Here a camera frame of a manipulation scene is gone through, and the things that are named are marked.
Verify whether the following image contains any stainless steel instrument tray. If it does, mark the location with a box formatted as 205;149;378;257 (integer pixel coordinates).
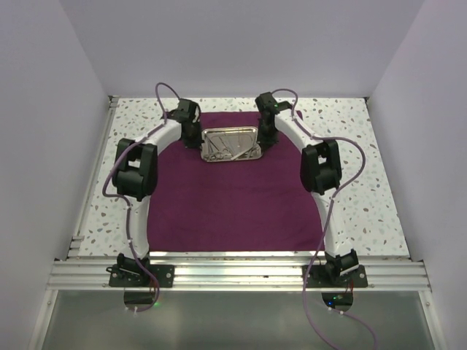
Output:
201;126;263;163

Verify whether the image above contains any purple surgical cloth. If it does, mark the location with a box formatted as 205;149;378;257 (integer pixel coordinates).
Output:
147;135;322;252

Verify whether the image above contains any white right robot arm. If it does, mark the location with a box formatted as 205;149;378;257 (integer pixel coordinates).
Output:
255;92;366;287

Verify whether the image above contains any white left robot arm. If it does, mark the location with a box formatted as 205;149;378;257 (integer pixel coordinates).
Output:
109;98;202;287

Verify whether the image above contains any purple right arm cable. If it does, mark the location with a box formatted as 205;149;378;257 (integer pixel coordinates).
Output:
271;87;378;350

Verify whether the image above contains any aluminium front rail frame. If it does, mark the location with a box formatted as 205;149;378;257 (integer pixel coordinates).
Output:
46;256;431;292

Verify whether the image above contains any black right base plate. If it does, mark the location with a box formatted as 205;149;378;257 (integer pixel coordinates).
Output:
301;265;368;289

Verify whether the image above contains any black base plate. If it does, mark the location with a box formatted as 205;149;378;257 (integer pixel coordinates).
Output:
301;265;368;289
106;264;174;288

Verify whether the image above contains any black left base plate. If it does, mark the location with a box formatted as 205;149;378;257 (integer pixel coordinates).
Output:
106;264;174;288

